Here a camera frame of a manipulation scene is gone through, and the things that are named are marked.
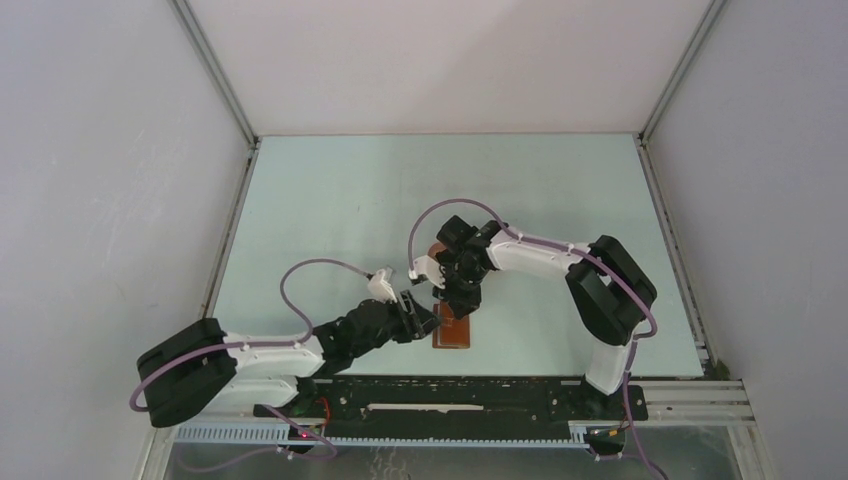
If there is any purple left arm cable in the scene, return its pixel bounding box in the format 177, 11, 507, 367
129, 258, 379, 475

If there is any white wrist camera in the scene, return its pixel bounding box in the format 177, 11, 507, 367
367, 266, 398, 303
408, 255, 445, 289

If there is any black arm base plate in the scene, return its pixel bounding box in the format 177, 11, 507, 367
278, 375, 648, 441

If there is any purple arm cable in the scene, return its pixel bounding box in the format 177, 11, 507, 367
129, 258, 379, 475
406, 198, 667, 480

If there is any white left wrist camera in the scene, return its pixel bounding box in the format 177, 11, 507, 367
367, 266, 398, 303

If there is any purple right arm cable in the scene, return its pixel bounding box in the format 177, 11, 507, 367
406, 198, 667, 480

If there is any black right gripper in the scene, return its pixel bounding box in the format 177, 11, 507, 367
432, 262, 488, 322

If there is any pink oval plastic tray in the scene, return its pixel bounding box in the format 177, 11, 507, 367
428, 242, 453, 269

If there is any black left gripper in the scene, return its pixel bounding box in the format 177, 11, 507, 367
352, 289, 443, 358

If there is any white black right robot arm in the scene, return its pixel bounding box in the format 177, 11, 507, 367
410, 216, 658, 418

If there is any brown leather card holder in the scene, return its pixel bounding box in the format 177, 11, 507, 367
431, 302, 471, 350

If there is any aluminium frame rail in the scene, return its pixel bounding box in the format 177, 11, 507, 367
161, 376, 755, 448

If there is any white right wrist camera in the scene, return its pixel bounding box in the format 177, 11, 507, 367
408, 255, 445, 289

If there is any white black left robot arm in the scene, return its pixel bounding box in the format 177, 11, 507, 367
130, 291, 441, 428

